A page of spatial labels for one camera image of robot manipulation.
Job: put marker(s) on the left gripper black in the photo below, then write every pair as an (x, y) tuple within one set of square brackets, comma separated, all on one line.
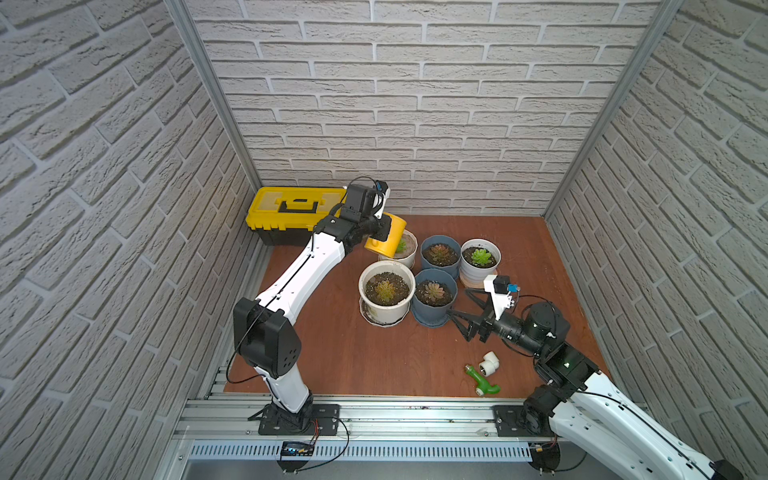
[(378, 227)]

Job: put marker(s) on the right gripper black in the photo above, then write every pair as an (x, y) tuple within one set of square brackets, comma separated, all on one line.
[(474, 322)]

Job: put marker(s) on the yellow watering can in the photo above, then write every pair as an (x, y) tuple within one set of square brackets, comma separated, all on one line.
[(385, 241)]

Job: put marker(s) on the large white pot succulent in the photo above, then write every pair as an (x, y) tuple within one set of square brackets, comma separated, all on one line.
[(386, 289)]

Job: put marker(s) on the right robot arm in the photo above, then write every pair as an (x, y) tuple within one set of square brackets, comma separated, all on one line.
[(577, 401)]

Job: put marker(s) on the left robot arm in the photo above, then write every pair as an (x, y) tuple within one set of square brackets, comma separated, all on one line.
[(264, 333)]

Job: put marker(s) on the white pipe elbow fitting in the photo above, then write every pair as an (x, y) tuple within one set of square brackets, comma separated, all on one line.
[(490, 364)]

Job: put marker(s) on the blue pot succulent front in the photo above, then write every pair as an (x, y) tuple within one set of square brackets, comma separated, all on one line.
[(434, 295)]

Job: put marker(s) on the blue pot succulent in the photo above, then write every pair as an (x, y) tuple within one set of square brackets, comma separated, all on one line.
[(434, 295), (441, 252)]

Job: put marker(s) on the white pot green succulent right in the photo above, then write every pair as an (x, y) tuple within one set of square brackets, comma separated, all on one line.
[(479, 256)]

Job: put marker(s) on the white pot green succulent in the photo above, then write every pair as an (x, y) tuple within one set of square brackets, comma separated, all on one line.
[(406, 250), (479, 256)]

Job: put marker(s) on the white pot green succulent back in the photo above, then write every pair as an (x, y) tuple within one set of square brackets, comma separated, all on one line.
[(406, 250)]

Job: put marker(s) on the blue pot succulent back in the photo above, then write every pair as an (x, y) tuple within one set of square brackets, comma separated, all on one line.
[(441, 252)]

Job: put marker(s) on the yellow black toolbox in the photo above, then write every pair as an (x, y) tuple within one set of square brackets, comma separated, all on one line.
[(287, 215)]

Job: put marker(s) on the green pipe fitting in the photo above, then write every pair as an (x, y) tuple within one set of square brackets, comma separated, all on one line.
[(483, 386)]

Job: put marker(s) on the right controller board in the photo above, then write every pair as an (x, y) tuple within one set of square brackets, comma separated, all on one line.
[(545, 458)]

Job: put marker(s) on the controller board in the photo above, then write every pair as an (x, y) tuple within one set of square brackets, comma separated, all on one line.
[(294, 455), (545, 458)]

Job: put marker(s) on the left controller board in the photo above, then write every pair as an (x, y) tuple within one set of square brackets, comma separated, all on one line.
[(294, 455)]

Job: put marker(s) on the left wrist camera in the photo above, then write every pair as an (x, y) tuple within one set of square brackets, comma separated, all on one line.
[(364, 198)]

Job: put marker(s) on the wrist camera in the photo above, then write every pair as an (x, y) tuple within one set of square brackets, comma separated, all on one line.
[(503, 293), (364, 198)]

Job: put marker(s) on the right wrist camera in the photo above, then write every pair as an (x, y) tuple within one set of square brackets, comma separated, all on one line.
[(503, 293)]

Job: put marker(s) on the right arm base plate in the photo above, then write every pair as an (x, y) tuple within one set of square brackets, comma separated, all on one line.
[(510, 420)]

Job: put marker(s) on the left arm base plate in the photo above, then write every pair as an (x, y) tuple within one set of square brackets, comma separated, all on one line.
[(314, 419)]

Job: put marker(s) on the aluminium rail frame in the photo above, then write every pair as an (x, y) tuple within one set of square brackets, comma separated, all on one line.
[(224, 427)]

